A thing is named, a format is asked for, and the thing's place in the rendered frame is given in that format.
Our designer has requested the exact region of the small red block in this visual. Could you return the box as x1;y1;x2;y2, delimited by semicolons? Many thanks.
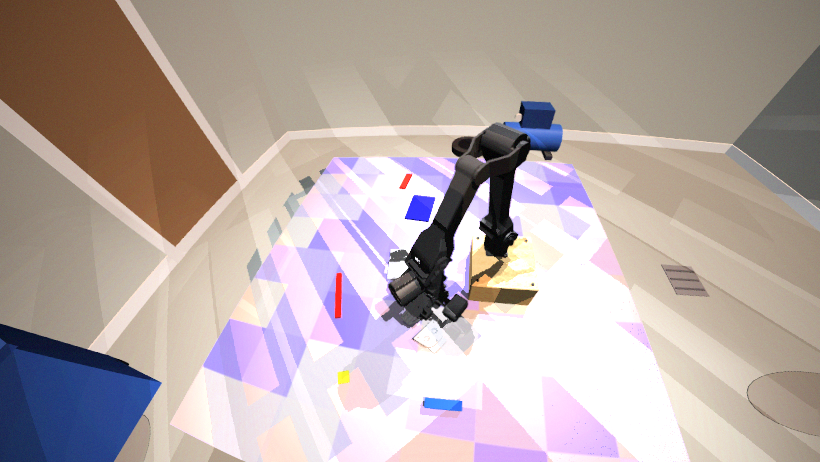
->
399;174;412;189

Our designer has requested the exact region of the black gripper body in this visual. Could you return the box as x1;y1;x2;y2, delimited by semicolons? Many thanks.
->
424;276;468;322

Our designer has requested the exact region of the blue flat plate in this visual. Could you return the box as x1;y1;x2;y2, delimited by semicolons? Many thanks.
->
405;195;435;222

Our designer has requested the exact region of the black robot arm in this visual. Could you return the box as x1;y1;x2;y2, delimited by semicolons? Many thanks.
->
387;122;531;322

